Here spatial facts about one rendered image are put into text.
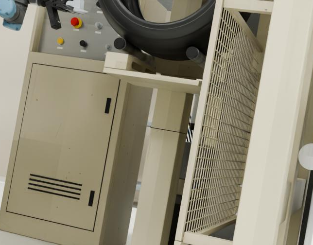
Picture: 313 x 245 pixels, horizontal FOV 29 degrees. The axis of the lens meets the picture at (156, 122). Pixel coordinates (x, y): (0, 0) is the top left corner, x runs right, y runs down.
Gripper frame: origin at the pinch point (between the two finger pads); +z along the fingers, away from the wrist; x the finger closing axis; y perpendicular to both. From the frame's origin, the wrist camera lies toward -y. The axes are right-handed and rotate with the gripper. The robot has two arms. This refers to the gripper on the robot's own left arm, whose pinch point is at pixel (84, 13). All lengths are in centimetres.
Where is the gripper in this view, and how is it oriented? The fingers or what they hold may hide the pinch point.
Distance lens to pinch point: 245.2
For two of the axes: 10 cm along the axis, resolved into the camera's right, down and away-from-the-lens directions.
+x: 3.0, 0.8, 9.5
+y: 2.8, -9.6, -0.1
